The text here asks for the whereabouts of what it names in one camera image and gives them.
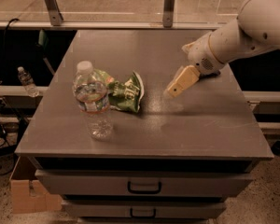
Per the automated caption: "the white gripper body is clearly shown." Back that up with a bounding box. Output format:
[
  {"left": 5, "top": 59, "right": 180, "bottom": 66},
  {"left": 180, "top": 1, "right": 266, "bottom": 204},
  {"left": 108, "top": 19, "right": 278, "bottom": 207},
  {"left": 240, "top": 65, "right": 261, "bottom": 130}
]
[{"left": 182, "top": 32, "right": 225, "bottom": 76}]

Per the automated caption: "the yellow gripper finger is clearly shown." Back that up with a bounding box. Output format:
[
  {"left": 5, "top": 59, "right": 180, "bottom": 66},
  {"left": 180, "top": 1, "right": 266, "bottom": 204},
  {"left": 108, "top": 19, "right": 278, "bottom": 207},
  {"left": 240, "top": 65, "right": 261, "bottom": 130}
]
[{"left": 163, "top": 65, "right": 200, "bottom": 99}]

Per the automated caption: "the green jalapeno chip bag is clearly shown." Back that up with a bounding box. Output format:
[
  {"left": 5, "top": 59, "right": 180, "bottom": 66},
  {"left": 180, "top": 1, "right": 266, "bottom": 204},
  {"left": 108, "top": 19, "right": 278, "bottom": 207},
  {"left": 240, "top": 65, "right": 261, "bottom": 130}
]
[{"left": 97, "top": 69, "right": 145, "bottom": 113}]

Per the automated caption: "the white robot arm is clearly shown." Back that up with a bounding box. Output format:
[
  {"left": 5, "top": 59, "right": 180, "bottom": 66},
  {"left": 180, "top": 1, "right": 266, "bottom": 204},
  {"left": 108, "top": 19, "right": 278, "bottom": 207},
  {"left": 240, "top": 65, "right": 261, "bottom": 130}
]
[{"left": 163, "top": 0, "right": 280, "bottom": 99}]

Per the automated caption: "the clear water bottle on table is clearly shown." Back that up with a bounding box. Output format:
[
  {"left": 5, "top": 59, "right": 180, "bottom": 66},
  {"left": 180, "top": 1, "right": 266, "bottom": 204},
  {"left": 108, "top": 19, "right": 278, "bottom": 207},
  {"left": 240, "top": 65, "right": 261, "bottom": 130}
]
[{"left": 73, "top": 61, "right": 113, "bottom": 140}]

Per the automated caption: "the small water bottle on ledge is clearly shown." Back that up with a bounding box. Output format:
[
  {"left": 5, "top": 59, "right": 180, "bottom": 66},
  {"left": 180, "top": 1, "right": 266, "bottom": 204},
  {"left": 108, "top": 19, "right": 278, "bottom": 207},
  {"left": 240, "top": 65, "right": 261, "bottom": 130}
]
[{"left": 18, "top": 66, "right": 39, "bottom": 97}]

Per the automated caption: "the dark blue snack bar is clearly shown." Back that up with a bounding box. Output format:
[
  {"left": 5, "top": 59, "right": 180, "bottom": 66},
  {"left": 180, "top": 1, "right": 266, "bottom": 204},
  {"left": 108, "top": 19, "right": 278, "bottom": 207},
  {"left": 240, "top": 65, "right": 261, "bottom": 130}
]
[{"left": 208, "top": 71, "right": 221, "bottom": 77}]

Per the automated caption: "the grey drawer cabinet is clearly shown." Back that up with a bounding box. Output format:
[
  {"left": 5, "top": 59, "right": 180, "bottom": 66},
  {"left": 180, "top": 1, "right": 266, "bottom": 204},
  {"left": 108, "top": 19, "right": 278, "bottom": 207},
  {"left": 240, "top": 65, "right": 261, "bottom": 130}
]
[{"left": 17, "top": 30, "right": 273, "bottom": 224}]

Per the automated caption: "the lower grey drawer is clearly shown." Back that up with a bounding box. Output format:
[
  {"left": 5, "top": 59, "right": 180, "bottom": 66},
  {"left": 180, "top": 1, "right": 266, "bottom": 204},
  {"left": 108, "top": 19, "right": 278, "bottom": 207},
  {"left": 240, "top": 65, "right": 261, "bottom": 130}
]
[{"left": 62, "top": 200, "right": 226, "bottom": 219}]

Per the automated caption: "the grey drawer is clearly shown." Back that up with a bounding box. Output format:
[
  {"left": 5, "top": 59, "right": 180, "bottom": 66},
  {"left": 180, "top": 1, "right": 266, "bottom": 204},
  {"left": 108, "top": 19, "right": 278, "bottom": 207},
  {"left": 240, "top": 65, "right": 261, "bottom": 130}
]
[
  {"left": 62, "top": 200, "right": 226, "bottom": 219},
  {"left": 35, "top": 170, "right": 252, "bottom": 198}
]

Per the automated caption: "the upper grey drawer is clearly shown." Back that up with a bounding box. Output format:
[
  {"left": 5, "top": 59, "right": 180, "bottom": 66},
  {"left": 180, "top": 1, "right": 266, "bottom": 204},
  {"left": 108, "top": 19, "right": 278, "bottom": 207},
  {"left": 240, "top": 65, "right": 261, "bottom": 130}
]
[{"left": 35, "top": 170, "right": 252, "bottom": 198}]

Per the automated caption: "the cardboard box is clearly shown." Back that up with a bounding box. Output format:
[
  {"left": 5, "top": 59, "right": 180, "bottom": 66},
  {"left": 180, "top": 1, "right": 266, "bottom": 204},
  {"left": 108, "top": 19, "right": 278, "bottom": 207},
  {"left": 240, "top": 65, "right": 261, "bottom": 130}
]
[{"left": 9, "top": 155, "right": 63, "bottom": 215}]

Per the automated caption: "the middle metal bracket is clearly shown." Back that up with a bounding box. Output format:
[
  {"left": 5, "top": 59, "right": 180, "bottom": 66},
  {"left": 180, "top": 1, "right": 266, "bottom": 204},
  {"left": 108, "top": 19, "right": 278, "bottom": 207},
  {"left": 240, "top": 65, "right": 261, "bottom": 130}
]
[{"left": 162, "top": 0, "right": 175, "bottom": 28}]

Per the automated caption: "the metal bracket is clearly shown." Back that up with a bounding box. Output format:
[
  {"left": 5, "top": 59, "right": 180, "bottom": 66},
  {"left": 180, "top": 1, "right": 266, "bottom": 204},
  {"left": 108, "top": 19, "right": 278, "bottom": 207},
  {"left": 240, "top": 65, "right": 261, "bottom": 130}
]
[
  {"left": 162, "top": 0, "right": 175, "bottom": 28},
  {"left": 44, "top": 0, "right": 63, "bottom": 26}
]

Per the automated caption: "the green handled tool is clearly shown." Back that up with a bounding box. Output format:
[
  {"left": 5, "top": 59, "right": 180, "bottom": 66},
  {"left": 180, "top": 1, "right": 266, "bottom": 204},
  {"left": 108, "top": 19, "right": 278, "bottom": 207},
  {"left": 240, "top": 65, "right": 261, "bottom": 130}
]
[{"left": 37, "top": 29, "right": 55, "bottom": 76}]

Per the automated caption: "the left metal bracket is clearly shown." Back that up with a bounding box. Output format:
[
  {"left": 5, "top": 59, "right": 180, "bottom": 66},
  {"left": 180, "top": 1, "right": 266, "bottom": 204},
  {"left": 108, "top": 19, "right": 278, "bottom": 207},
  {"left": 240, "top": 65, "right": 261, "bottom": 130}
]
[{"left": 44, "top": 0, "right": 63, "bottom": 26}]

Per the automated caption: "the black cable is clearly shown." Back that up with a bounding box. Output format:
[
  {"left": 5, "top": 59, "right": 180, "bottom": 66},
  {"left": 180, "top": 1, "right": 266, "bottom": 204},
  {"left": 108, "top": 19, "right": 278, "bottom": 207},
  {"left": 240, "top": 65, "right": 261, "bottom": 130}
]
[{"left": 0, "top": 18, "right": 21, "bottom": 107}]

